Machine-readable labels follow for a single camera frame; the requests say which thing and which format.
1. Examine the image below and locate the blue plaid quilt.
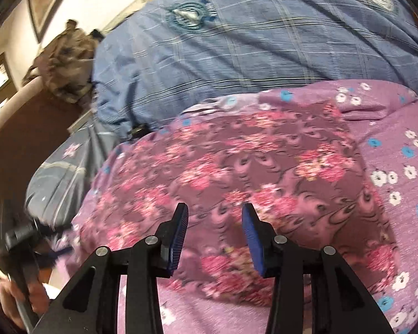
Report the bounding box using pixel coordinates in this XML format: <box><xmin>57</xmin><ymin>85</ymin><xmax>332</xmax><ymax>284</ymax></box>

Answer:
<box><xmin>93</xmin><ymin>0</ymin><xmax>418</xmax><ymax>137</ymax></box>

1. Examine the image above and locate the left hand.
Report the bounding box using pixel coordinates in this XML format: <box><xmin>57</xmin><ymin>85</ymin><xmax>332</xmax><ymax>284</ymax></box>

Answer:
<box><xmin>0</xmin><ymin>279</ymin><xmax>50</xmax><ymax>330</ymax></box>

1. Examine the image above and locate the small black object on bed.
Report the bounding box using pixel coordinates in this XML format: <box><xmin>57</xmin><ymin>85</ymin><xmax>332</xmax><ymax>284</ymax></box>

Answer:
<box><xmin>128</xmin><ymin>124</ymin><xmax>151</xmax><ymax>139</ymax></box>

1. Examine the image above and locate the maroon floral small garment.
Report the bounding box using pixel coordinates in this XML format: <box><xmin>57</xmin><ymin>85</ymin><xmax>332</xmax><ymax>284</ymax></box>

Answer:
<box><xmin>66</xmin><ymin>102</ymin><xmax>397</xmax><ymax>306</ymax></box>

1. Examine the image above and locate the brown wooden bed headboard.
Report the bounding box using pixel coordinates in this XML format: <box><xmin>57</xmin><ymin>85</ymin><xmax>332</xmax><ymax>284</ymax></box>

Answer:
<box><xmin>0</xmin><ymin>77</ymin><xmax>82</xmax><ymax>216</ymax></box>

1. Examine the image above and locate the camouflage patterned cloth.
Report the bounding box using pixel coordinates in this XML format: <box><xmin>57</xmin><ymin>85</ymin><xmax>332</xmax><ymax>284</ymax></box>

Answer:
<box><xmin>21</xmin><ymin>20</ymin><xmax>104</xmax><ymax>105</ymax></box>

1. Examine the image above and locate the grey striped star pillow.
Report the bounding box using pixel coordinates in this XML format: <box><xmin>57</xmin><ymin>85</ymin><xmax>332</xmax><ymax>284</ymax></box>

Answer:
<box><xmin>24</xmin><ymin>116</ymin><xmax>122</xmax><ymax>226</ymax></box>

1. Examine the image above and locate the purple floral bedsheet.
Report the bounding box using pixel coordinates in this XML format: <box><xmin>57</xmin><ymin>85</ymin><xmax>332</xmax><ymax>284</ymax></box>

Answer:
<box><xmin>59</xmin><ymin>80</ymin><xmax>418</xmax><ymax>333</ymax></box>

